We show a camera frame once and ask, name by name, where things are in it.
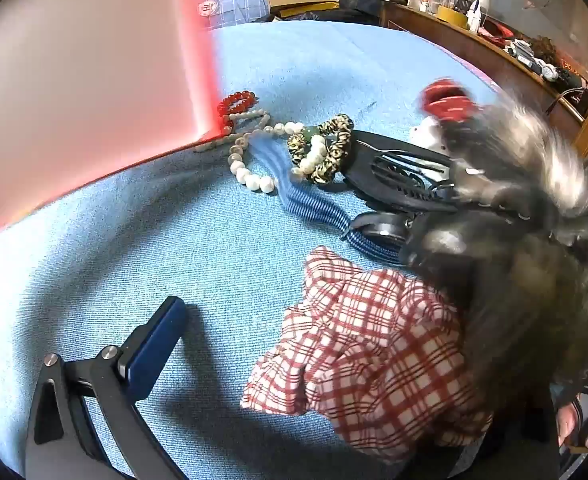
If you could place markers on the grey organza scrunchie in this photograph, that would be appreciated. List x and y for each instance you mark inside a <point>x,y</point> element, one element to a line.
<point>538,160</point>

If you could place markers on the white spray bottle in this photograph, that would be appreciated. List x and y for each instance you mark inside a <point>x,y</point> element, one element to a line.
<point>478,5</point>

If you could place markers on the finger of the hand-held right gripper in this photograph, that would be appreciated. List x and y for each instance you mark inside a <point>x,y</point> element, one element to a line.
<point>503,207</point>

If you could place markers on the leopard print scrunchie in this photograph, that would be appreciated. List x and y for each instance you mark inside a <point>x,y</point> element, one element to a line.
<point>336,150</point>

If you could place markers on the blue checked quilt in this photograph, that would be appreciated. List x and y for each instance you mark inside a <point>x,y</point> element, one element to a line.
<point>234,5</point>

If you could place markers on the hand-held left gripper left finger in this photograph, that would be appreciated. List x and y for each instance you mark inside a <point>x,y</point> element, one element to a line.
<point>159,345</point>

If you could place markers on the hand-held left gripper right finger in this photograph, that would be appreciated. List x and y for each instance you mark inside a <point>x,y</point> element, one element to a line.
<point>513,462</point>

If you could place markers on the red polka dot scrunchie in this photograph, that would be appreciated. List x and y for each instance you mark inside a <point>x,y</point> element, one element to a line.
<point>446,105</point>

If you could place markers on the yellow tin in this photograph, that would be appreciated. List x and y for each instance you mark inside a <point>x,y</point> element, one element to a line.
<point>451,15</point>

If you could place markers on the black hair comb clip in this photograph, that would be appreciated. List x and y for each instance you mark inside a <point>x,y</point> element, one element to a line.
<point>398,170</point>

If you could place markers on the red plaid scrunchie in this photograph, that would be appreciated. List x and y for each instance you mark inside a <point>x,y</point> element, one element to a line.
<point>373,350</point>

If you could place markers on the wooden desk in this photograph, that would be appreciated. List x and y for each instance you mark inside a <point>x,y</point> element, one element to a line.
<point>498,65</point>

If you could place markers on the blue bed cover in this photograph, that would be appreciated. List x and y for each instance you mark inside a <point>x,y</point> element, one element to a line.
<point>174,240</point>

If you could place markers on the red box with white inside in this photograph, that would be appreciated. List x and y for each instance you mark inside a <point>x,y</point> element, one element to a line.
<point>74,85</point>

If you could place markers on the white hair accessory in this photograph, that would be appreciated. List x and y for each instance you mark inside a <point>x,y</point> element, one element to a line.
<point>426,135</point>

